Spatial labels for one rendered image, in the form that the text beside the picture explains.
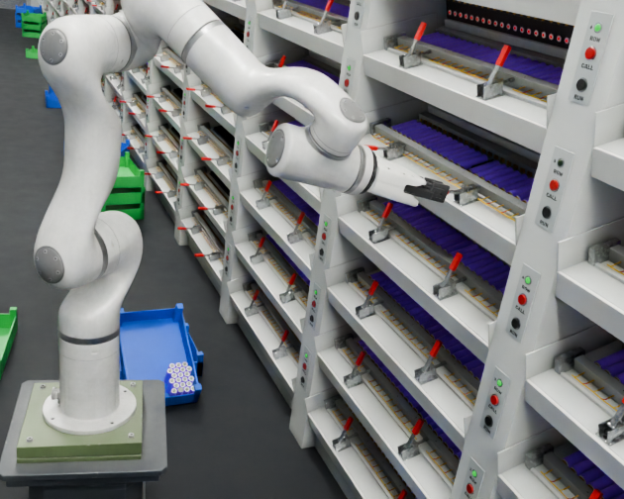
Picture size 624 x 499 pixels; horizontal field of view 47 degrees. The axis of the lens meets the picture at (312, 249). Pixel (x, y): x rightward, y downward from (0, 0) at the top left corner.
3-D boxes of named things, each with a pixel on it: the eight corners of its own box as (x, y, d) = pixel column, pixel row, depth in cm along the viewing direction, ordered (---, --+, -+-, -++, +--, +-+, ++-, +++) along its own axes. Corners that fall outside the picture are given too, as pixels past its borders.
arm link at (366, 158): (326, 181, 121) (341, 185, 123) (349, 199, 114) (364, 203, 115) (343, 135, 119) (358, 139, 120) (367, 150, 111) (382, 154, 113)
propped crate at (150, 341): (197, 402, 211) (202, 389, 205) (128, 411, 203) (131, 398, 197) (178, 317, 227) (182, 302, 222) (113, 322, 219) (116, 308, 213)
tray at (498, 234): (516, 269, 116) (516, 218, 111) (352, 156, 166) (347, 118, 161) (613, 232, 121) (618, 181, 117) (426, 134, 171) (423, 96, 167)
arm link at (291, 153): (358, 127, 115) (328, 163, 121) (285, 106, 109) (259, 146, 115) (368, 166, 110) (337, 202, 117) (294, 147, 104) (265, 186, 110)
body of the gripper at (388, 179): (336, 180, 122) (388, 193, 128) (363, 201, 114) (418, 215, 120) (351, 140, 120) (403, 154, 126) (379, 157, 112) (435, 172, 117)
